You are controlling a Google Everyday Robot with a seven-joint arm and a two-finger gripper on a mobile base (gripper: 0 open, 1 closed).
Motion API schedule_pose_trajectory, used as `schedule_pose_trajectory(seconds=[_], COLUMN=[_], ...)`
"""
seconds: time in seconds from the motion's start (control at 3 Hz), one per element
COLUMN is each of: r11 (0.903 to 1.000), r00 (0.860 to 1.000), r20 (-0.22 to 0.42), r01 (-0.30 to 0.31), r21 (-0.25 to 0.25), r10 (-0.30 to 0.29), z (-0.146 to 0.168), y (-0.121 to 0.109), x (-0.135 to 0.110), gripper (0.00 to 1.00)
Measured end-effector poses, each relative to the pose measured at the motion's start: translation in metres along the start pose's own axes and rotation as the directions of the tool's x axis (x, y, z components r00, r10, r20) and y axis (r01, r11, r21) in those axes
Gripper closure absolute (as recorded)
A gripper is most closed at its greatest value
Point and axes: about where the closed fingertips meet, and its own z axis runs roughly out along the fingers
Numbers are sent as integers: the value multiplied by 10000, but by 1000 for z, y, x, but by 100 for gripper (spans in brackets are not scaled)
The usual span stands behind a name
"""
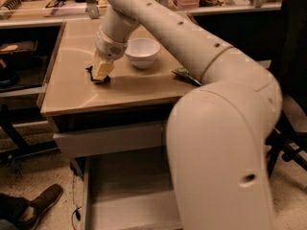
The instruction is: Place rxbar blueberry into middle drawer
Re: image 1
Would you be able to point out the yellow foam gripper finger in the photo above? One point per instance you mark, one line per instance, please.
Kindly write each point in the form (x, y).
(102, 67)

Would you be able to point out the brown shoe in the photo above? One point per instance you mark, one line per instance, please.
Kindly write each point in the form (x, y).
(39, 206)

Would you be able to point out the black office chair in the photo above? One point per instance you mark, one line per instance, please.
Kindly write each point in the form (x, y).
(289, 66)

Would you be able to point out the black table leg base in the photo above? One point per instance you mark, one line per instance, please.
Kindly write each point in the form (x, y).
(22, 147)

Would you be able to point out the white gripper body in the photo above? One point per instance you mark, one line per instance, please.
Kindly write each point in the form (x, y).
(106, 49)

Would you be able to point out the grey upper drawer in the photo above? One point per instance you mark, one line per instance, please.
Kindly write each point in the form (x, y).
(111, 139)

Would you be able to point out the open grey middle drawer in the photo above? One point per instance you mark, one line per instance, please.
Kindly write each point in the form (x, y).
(129, 190)

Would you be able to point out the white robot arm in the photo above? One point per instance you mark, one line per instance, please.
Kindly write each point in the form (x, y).
(215, 133)

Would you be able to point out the dark blue rxbar wrapper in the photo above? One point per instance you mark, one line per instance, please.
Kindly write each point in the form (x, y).
(104, 80)

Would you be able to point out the black coiled tool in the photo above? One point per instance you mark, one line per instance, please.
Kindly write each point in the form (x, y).
(10, 6)

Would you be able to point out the person's leg in jeans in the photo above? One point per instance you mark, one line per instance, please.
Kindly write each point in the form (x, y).
(11, 210)

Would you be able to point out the green chip bag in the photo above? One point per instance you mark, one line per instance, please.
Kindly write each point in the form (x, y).
(184, 75)

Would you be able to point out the white ceramic bowl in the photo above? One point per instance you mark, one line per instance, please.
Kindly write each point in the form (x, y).
(142, 52)

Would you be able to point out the beige drawer cabinet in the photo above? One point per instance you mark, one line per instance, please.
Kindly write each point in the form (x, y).
(128, 112)

